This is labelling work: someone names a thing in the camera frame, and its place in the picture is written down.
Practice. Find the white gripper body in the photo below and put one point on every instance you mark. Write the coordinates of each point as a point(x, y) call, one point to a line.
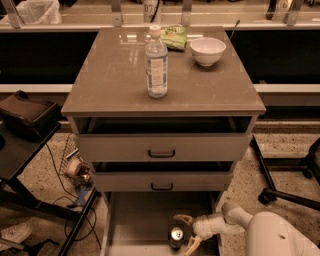
point(202, 228)

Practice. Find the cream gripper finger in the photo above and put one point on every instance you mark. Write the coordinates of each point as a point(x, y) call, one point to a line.
point(187, 219)
point(193, 244)

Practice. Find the green soda can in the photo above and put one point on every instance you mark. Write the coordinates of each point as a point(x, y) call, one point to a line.
point(176, 238)

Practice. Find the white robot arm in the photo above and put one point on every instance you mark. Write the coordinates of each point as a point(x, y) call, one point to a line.
point(268, 234)

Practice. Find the open bottom drawer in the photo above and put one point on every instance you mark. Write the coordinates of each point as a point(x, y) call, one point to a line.
point(138, 223)

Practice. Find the grey drawer cabinet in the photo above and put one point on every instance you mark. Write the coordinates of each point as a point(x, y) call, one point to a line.
point(110, 95)

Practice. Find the black stand leg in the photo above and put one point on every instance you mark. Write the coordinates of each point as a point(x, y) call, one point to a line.
point(263, 166)

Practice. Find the black chair base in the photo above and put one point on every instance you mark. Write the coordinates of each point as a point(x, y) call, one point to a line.
point(309, 166)

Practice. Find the clear plastic water bottle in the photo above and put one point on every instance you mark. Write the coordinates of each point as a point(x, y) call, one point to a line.
point(156, 54)

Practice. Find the white ceramic bowl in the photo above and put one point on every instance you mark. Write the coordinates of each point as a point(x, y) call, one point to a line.
point(206, 50)

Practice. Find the white shoe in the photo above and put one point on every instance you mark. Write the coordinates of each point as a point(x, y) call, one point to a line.
point(16, 233)

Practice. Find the black side table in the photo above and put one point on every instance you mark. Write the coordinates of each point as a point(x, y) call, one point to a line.
point(15, 155)

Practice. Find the green chip bag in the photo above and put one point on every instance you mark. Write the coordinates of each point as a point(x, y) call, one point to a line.
point(174, 37)

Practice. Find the dark box on table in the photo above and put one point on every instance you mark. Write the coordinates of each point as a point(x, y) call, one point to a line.
point(26, 118)

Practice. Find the white bin with liner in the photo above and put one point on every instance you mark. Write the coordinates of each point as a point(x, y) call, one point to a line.
point(38, 11)

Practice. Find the middle drawer with handle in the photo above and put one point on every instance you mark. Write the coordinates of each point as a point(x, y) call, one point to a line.
point(162, 176)

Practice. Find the drawer with handle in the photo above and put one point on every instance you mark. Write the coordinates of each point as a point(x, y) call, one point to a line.
point(162, 176)
point(162, 147)

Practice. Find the top drawer with handle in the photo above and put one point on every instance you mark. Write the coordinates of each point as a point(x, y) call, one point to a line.
point(162, 147)

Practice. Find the wire basket with clutter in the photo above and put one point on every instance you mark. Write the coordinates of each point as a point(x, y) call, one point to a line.
point(72, 166)

